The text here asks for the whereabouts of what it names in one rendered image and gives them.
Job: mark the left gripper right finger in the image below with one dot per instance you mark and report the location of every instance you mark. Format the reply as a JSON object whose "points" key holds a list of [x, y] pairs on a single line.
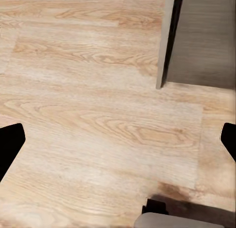
{"points": [[228, 138]]}

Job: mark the dishwasher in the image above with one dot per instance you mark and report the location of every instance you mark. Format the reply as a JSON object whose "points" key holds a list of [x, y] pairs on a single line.
{"points": [[203, 48]]}

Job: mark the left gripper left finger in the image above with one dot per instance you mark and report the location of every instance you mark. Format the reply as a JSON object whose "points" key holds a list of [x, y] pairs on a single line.
{"points": [[12, 139]]}

